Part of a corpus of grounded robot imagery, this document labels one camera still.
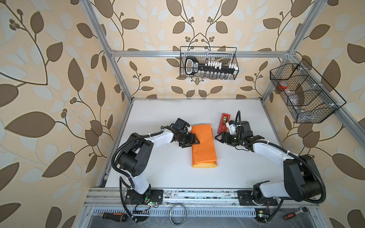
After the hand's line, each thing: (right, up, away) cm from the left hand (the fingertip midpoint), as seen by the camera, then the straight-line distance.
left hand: (197, 143), depth 88 cm
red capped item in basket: (+54, +36, +1) cm, 65 cm away
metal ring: (-15, -30, -21) cm, 39 cm away
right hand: (+14, +2, 0) cm, 14 cm away
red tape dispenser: (+18, +9, +9) cm, 22 cm away
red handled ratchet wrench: (+52, -30, -17) cm, 63 cm away
